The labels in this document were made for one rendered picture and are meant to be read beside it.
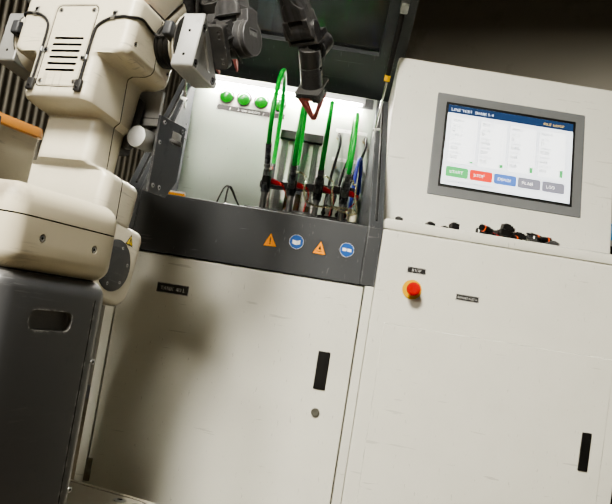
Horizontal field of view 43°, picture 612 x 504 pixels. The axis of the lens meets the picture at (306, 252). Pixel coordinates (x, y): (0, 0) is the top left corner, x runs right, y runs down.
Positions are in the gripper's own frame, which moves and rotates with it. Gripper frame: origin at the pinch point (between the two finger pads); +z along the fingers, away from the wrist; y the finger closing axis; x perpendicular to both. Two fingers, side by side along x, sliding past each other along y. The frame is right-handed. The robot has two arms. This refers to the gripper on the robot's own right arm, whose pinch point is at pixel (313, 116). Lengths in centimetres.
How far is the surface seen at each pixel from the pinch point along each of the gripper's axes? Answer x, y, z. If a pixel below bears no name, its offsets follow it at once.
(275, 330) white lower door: 2, -38, 43
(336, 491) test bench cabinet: -20, -62, 75
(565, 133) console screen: -67, 49, 26
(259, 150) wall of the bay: 31, 36, 36
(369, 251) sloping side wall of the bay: -19.1, -17.1, 29.5
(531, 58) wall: -50, 265, 100
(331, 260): -9.7, -21.6, 30.6
